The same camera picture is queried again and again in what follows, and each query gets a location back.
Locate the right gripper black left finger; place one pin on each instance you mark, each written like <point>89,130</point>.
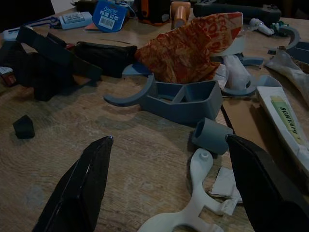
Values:
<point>79,193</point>

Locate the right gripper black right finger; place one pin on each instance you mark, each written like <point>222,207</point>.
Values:
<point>263,193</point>

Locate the white paper scrap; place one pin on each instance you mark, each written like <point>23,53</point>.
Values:
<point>225,183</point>

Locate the white printed forked part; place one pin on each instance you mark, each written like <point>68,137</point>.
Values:
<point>196,191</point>

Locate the small grey printed tube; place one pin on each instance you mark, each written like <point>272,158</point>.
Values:
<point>212,137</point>

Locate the brown cardboard sheet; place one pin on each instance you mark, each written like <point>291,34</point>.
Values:
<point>243,118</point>

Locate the white carton with green label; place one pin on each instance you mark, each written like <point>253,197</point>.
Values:
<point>282,116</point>

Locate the small black block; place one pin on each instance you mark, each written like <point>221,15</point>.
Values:
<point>23,128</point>

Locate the crumpled white plastic bag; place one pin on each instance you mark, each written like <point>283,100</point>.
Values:
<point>287,67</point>

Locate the black angular plastic clamp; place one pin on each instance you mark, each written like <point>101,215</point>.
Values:
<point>46,65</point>

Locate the black fabric pouch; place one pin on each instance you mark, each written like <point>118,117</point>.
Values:
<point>106,58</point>

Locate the red orange crumpled paper wrapper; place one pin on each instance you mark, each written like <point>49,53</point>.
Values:
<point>183,50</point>

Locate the small white bottle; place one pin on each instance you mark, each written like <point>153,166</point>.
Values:
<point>260,26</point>

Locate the light blue labelled box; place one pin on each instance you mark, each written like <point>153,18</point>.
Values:
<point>74,19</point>

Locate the blue retail packaging card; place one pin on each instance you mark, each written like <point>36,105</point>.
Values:
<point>109,15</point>

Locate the dark grey long case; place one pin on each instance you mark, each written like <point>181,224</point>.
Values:
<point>236,10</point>

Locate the orange and black tool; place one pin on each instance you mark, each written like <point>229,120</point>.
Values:
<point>153,12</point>

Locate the grey printed bracket with hook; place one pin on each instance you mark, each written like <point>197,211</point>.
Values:
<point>295,41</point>
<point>183,104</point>

